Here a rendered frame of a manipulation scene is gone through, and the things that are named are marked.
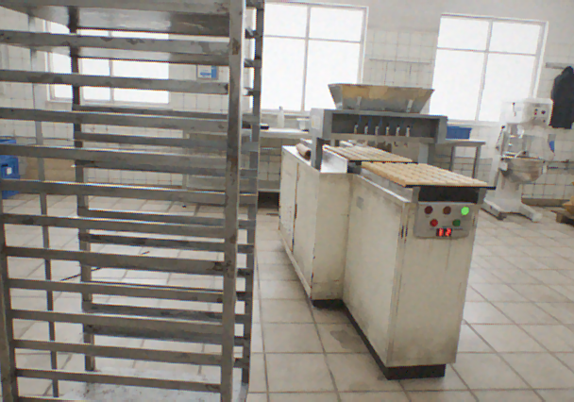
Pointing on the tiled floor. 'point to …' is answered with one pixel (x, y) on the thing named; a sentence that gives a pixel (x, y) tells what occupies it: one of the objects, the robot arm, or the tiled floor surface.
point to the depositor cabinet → (315, 225)
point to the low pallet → (571, 218)
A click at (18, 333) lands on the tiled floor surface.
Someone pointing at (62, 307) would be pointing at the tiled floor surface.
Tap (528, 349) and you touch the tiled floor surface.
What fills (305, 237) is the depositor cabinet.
